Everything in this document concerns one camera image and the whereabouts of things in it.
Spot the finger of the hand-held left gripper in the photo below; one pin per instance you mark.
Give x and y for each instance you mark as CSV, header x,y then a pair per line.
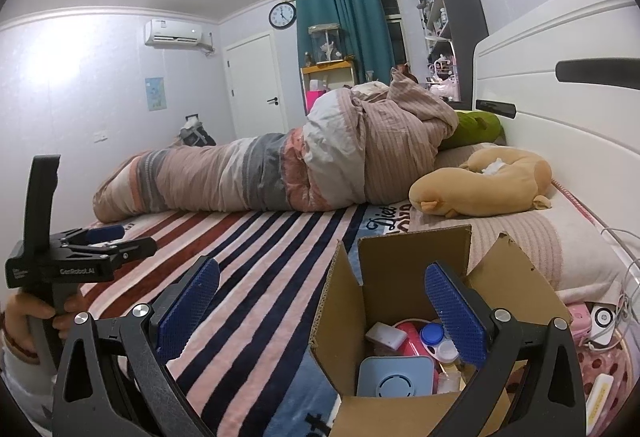
x,y
105,232
130,247

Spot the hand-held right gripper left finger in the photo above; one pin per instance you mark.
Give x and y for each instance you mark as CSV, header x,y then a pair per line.
x,y
187,304

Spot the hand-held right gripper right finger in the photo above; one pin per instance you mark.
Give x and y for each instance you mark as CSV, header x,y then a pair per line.
x,y
455,317

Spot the blue white lens case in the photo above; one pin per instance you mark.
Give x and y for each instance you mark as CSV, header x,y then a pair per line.
x,y
435,342

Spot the pink plastic toy bottle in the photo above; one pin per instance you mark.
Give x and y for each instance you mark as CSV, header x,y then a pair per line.
x,y
415,334

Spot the pale lilac plastic case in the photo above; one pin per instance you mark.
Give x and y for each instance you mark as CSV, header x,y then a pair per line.
x,y
385,336

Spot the brown cardboard box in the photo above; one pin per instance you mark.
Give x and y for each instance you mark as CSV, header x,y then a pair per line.
x,y
380,277

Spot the blue square device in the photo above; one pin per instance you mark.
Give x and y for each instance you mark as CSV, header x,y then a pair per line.
x,y
395,379

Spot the person's left forearm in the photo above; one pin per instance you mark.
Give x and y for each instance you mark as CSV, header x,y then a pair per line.
x,y
22,382

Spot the person's left hand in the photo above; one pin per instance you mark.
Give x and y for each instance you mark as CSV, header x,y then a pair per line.
x,y
22,312

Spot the striped blanket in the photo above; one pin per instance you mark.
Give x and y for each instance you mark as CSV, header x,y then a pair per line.
x,y
250,267

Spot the pink ribbed pillow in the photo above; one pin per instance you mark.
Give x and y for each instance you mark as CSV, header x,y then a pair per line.
x,y
520,247

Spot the pink small box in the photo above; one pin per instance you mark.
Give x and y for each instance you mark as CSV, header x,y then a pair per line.
x,y
580,319

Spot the tan plush toy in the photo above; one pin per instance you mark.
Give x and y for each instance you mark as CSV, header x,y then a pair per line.
x,y
480,189

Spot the black folded stroller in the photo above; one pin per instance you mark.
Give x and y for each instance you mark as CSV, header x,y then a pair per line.
x,y
195,134

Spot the white round device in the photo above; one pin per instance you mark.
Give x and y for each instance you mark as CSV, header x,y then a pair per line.
x,y
601,324

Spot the pink polka dot sheet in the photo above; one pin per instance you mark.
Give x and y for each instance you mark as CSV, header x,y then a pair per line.
x,y
600,362

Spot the cream tube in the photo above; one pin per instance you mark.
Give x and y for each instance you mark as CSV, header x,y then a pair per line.
x,y
600,402

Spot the pink grey striped duvet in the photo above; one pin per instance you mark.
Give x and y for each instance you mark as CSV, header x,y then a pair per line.
x,y
300,157

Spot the green pillow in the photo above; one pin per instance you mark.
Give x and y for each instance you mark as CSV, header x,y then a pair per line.
x,y
475,127

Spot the white door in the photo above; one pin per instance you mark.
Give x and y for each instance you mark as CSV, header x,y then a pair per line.
x,y
255,87

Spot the white air conditioner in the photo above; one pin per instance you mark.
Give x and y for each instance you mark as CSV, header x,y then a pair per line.
x,y
172,32

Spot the white headboard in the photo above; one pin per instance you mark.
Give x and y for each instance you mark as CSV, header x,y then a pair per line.
x,y
565,132

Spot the pink bag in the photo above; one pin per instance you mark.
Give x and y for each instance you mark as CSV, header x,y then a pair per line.
x,y
315,99

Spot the yellow cabinet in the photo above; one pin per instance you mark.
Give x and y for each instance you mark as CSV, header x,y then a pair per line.
x,y
330,69

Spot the glass display case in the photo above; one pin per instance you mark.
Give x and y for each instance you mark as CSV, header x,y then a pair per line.
x,y
326,44

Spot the window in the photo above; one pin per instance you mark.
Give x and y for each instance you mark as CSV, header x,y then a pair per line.
x,y
394,27

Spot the teal curtain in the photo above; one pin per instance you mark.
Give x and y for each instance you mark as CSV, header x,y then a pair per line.
x,y
350,27

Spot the white wall socket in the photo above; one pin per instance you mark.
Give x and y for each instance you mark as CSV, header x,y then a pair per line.
x,y
100,135

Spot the wall poster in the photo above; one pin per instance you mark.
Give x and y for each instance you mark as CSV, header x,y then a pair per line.
x,y
155,93

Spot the round wall clock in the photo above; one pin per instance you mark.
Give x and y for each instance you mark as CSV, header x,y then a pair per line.
x,y
282,15

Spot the dark wall bookshelf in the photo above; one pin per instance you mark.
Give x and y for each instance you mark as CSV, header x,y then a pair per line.
x,y
460,2

